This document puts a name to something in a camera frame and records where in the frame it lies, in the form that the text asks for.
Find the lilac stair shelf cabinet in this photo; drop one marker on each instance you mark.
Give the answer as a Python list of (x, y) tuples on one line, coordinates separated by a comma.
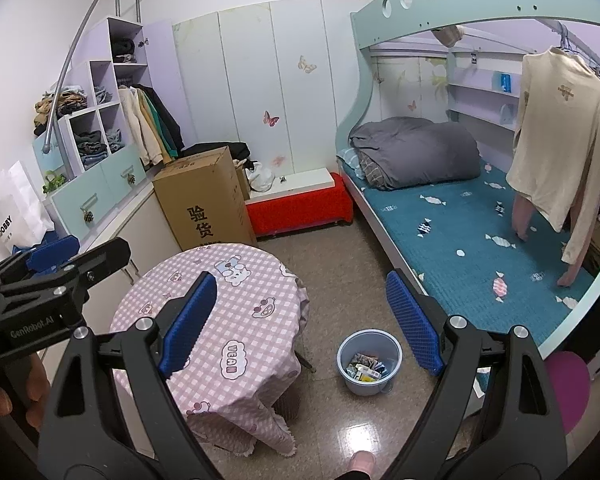
[(110, 175)]

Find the grey duvet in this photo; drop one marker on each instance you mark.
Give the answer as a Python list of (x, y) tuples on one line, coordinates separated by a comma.
[(420, 152)]

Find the small cardboard box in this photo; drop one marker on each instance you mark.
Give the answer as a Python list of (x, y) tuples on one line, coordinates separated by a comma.
[(242, 180)]

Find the beige hanging sweater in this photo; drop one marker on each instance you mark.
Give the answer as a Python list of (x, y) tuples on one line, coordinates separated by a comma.
[(560, 135)]

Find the blue clothes hanger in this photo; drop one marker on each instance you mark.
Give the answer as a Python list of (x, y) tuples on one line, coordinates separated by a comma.
[(566, 40)]

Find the cream hanging jacket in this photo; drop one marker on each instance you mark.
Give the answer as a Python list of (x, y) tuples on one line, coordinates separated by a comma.
[(135, 125)]

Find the large cardboard box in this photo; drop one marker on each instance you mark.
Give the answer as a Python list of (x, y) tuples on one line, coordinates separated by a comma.
[(205, 195)]

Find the small blue box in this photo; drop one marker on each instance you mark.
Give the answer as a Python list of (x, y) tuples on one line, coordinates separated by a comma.
[(505, 82)]

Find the green artificial plant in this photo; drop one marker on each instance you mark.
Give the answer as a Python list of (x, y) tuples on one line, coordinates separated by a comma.
[(54, 182)]

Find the black clothing pile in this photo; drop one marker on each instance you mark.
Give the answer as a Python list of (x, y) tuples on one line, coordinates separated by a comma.
[(215, 152)]

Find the folded blue jeans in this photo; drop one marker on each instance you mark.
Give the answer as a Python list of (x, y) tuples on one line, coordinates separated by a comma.
[(114, 141)]

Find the mint green bunk bed frame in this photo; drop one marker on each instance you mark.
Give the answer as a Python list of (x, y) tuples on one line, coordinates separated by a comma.
[(375, 25)]

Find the yellow butterfly wall sticker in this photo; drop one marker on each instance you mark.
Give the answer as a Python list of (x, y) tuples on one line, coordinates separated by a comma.
[(306, 65)]

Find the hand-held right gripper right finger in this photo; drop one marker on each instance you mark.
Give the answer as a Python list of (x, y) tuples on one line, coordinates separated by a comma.
[(415, 327)]

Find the low white cabinet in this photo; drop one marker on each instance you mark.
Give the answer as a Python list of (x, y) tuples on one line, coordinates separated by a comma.
[(140, 220)]

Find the pink butterfly wall sticker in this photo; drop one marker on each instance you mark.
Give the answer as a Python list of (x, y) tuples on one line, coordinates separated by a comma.
[(271, 118)]

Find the pale pink wall sticker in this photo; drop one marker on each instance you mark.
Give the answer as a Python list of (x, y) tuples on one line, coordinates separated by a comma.
[(278, 161)]

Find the folded grey garment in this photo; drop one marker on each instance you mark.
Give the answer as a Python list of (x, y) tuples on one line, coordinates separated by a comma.
[(101, 96)]

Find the red bench with white top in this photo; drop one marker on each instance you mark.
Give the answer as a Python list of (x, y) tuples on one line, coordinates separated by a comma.
[(300, 210)]

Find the white plastic bag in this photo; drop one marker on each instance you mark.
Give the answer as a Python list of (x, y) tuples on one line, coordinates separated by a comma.
[(260, 177)]

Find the grey folded clothes stack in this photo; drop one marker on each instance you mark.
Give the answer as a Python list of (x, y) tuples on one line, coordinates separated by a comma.
[(90, 149)]

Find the pink slipper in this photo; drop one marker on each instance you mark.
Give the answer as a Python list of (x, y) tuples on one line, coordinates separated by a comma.
[(362, 462)]

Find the white paper bag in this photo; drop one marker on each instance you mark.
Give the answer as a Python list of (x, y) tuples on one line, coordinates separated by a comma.
[(15, 205)]

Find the teal plaid pillow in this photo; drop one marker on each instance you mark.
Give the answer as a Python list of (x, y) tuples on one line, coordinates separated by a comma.
[(350, 160)]

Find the brown folded clothes pile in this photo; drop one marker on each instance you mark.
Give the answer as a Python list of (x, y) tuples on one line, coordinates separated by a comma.
[(50, 105)]

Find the person's left hand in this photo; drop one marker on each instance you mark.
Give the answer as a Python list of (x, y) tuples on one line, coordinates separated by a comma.
[(37, 390)]

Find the teal printed bed sheet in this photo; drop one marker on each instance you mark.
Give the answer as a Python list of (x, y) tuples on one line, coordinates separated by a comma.
[(455, 230)]

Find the black hanging coat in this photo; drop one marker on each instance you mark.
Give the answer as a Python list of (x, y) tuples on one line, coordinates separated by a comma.
[(167, 120)]

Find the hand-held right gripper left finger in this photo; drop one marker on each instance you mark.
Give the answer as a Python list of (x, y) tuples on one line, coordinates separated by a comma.
[(190, 327)]

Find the light blue plastic bucket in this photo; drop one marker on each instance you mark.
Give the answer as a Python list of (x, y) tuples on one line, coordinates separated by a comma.
[(347, 375)]

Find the dark folded sweater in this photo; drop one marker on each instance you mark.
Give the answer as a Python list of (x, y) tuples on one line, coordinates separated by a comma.
[(124, 51)]

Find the magenta round stool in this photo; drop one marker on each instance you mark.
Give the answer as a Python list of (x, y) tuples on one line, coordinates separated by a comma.
[(570, 385)]

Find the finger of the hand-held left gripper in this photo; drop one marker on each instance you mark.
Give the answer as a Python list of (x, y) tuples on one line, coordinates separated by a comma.
[(100, 260), (55, 252)]

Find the metal handrail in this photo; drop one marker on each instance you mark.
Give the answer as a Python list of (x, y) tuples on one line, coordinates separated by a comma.
[(75, 52)]

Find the green hanging garment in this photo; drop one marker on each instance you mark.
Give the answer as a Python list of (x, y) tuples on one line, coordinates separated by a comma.
[(157, 125)]

